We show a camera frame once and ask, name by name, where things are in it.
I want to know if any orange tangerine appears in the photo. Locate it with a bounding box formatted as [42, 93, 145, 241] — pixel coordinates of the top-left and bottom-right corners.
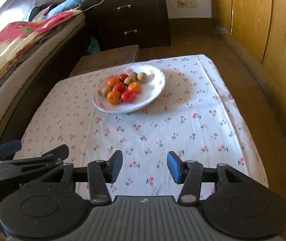
[106, 91, 121, 106]
[108, 77, 120, 89]
[128, 82, 142, 94]

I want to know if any red cherry tomato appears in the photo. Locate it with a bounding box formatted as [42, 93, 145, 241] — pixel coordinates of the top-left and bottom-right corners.
[112, 83, 126, 94]
[118, 74, 128, 83]
[121, 91, 136, 103]

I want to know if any cherry print tablecloth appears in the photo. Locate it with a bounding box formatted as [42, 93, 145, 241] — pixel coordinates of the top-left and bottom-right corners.
[15, 54, 268, 197]

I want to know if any beige mattress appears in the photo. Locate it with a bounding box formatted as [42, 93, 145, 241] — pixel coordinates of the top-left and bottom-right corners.
[0, 12, 86, 146]

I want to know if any red cherry tomato front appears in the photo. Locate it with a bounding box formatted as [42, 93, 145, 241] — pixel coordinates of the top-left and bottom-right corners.
[112, 83, 126, 94]

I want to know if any white floral plate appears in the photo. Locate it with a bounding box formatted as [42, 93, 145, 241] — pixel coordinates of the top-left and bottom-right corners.
[92, 64, 166, 114]

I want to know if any red cherry tomato back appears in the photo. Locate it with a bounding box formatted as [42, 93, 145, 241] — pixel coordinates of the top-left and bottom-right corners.
[118, 74, 128, 83]

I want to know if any green plastic bag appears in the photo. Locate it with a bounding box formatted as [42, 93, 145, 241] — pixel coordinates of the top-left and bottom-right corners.
[87, 38, 100, 55]

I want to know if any floral pink blanket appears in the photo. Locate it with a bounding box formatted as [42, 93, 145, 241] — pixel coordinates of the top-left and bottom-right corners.
[0, 9, 81, 80]

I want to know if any dark wooden dresser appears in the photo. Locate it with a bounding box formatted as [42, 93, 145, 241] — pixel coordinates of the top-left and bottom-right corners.
[84, 0, 171, 51]

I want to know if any wooden wardrobe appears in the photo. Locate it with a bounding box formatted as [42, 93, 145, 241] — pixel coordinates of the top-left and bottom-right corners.
[211, 0, 286, 106]

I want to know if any blue pillow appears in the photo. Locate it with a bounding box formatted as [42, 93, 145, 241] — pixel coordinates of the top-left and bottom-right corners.
[46, 0, 88, 19]

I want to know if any wall power socket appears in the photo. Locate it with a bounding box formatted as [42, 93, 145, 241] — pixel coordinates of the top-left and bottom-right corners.
[177, 0, 197, 8]

